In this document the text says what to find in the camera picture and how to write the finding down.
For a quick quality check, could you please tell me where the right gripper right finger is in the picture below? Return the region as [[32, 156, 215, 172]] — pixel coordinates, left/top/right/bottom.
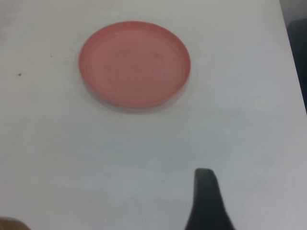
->
[[184, 168, 235, 230]]

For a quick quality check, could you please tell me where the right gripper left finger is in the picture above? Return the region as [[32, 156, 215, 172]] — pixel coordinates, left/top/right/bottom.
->
[[0, 217, 32, 230]]

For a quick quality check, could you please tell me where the pink plate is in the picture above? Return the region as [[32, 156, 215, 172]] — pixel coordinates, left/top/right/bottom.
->
[[78, 21, 192, 108]]

